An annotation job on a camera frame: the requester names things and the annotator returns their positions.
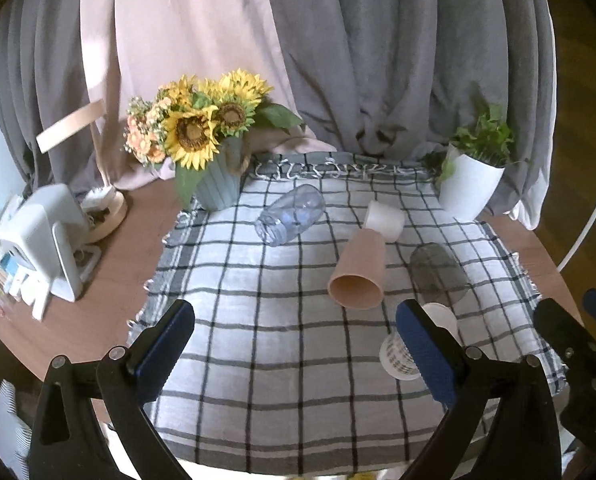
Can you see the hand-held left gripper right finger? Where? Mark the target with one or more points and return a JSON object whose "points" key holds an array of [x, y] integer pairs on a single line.
{"points": [[425, 355]]}

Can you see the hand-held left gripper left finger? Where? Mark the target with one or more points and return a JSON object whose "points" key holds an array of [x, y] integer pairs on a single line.
{"points": [[162, 350]]}

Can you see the white ribbed cup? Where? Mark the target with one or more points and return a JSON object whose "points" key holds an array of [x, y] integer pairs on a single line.
{"points": [[395, 355]]}

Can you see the dark grey translucent cup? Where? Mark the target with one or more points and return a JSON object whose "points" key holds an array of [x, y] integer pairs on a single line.
{"points": [[435, 272]]}

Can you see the plain white cup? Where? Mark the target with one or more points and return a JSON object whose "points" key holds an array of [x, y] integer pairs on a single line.
{"points": [[385, 220]]}

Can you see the white curved tube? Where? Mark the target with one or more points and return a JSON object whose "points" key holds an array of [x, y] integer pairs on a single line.
{"points": [[590, 210]]}

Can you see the checked grey white cloth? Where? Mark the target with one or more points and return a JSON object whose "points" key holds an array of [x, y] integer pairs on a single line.
{"points": [[278, 340]]}

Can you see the white plant pot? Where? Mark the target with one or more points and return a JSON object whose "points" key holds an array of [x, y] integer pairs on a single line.
{"points": [[465, 185]]}

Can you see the white desktop appliance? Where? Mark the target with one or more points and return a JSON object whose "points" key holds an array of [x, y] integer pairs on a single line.
{"points": [[42, 230]]}

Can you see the teal ribbed vase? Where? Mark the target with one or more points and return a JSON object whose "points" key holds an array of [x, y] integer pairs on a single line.
{"points": [[220, 182]]}

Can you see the green leafy plant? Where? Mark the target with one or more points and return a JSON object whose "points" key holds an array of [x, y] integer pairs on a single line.
{"points": [[483, 140]]}

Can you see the sunflower bouquet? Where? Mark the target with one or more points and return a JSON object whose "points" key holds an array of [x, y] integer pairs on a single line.
{"points": [[192, 127]]}

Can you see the grey curtain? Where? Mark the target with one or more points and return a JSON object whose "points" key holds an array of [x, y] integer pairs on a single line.
{"points": [[37, 60], [403, 50]]}

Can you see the pink curtain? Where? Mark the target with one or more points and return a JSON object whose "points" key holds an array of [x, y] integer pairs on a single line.
{"points": [[177, 25]]}

